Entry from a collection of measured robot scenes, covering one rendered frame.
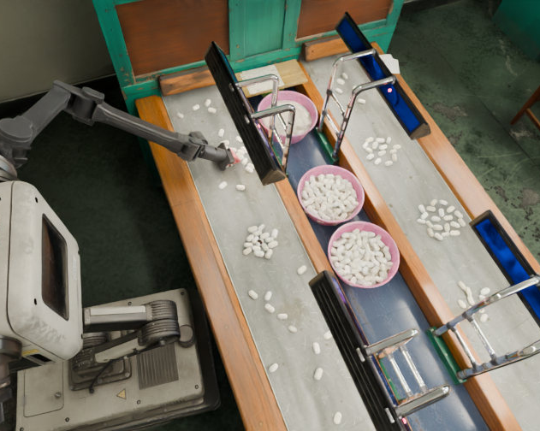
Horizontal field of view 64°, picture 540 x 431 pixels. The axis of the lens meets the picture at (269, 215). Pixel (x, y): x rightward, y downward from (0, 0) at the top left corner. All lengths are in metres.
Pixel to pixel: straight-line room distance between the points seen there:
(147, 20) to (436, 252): 1.41
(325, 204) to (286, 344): 0.57
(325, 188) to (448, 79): 1.99
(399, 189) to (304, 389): 0.88
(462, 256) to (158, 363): 1.23
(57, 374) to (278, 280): 0.90
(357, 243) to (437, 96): 1.91
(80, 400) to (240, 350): 0.66
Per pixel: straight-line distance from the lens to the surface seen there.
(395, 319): 1.70
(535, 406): 1.77
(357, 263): 1.66
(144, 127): 1.60
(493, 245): 1.48
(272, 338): 1.53
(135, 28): 1.87
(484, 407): 1.70
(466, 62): 3.77
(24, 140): 1.25
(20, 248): 0.96
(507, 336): 1.78
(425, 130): 1.63
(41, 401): 1.90
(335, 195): 1.80
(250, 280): 1.59
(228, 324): 1.51
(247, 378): 1.48
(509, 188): 3.13
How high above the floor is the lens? 2.23
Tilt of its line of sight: 61 degrees down
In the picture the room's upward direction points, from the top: 7 degrees clockwise
